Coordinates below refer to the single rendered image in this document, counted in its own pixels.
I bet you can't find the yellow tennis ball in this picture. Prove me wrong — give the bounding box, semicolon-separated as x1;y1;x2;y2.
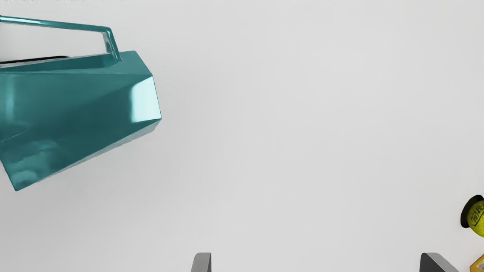
466;200;484;238

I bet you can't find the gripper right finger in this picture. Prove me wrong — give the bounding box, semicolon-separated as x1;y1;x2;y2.
420;252;460;272

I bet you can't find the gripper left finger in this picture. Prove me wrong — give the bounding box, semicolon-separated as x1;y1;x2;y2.
191;252;212;272

